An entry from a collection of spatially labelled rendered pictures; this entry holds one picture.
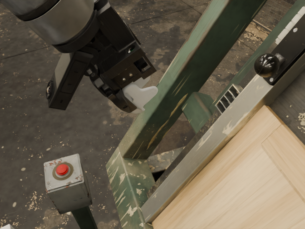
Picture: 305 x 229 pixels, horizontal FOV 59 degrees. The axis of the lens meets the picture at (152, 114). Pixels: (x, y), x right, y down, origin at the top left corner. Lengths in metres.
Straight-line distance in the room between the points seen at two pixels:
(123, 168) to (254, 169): 0.49
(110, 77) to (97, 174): 1.67
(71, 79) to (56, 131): 1.97
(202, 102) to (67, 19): 0.57
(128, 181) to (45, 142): 1.46
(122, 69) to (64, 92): 0.09
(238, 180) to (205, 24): 0.39
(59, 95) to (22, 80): 2.55
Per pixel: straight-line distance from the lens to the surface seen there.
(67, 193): 0.95
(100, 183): 1.97
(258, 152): 0.60
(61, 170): 0.93
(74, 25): 0.31
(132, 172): 0.94
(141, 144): 0.93
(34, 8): 0.30
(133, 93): 0.42
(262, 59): 0.45
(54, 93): 0.40
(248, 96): 0.60
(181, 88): 0.80
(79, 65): 0.36
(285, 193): 0.57
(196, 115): 0.80
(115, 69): 0.36
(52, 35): 0.32
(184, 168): 0.71
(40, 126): 2.42
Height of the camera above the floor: 1.70
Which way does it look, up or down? 47 degrees down
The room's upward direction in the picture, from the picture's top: straight up
